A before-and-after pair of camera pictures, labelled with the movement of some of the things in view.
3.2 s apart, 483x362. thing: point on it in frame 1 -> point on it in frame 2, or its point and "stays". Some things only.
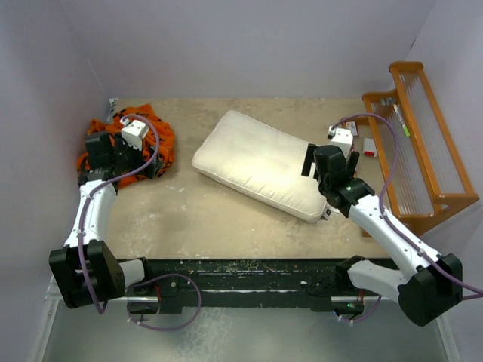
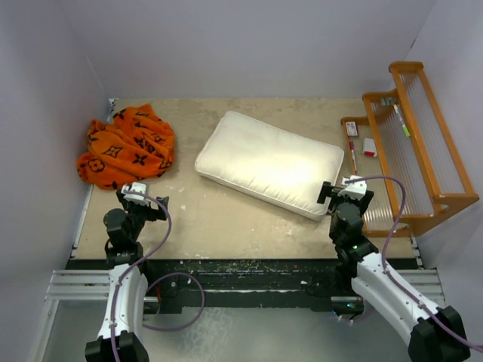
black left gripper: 121,145 -> 152,214
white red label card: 352,125 stays
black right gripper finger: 352,162 -> 366,200
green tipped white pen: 405,130 stays
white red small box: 370,148 stays
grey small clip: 388,101 stays
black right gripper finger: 309,161 -> 326,191
